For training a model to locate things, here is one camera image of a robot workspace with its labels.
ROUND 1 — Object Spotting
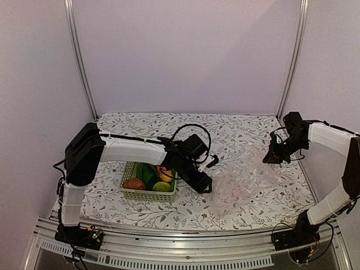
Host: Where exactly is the pale green perforated basket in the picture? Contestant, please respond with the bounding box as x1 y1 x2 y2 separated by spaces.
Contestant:
119 162 177 203

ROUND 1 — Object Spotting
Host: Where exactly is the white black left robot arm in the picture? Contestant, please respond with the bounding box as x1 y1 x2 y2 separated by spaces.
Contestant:
53 123 219 244

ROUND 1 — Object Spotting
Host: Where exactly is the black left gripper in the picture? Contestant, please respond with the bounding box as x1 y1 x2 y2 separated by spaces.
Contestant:
177 157 213 194

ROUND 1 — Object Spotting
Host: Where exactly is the left aluminium frame post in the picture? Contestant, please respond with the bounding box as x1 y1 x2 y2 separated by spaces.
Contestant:
64 0 98 120

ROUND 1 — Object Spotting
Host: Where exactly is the aluminium frame post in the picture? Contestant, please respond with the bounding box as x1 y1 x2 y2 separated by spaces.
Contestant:
276 0 309 121
64 0 98 120

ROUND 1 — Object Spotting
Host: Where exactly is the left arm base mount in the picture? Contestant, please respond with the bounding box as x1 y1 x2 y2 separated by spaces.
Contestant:
55 225 104 250

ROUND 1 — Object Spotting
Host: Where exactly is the yellow green mango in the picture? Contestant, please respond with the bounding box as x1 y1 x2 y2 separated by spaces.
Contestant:
152 182 172 192

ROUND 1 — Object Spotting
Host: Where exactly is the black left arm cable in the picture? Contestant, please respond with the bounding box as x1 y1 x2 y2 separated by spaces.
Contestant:
168 124 212 164

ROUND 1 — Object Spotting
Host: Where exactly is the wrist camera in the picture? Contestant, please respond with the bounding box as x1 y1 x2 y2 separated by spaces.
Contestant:
269 132 278 152
197 155 219 172

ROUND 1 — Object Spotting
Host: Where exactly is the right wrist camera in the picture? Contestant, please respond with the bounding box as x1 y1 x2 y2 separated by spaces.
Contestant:
269 132 278 152

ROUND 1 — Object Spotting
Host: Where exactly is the green bok choy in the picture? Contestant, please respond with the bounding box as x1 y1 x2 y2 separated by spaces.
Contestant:
136 163 160 191

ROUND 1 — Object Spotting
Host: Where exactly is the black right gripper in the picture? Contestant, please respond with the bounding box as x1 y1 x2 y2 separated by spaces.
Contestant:
263 135 308 164

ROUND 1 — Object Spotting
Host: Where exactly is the clear zip top bag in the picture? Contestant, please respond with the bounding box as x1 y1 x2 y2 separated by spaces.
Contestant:
206 144 284 218

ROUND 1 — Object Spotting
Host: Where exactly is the right aluminium frame post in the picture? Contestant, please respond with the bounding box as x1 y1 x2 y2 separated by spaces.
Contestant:
276 0 309 121

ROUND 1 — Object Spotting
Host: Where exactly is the brown bread roll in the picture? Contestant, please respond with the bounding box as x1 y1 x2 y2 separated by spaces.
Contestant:
123 178 146 190

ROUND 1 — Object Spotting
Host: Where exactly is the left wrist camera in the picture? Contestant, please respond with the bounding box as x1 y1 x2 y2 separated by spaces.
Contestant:
197 155 219 172

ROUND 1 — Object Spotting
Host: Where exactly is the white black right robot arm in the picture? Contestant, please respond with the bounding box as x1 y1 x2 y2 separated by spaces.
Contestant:
263 111 359 245

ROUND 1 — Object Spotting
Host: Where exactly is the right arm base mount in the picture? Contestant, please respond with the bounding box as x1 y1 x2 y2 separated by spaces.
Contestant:
271 223 320 264

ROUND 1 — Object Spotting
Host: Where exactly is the floral patterned table mat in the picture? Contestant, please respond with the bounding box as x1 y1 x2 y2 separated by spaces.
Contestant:
81 113 315 231

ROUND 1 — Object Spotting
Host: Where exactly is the aluminium front rail base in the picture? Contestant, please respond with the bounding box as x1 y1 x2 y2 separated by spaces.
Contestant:
24 216 354 269

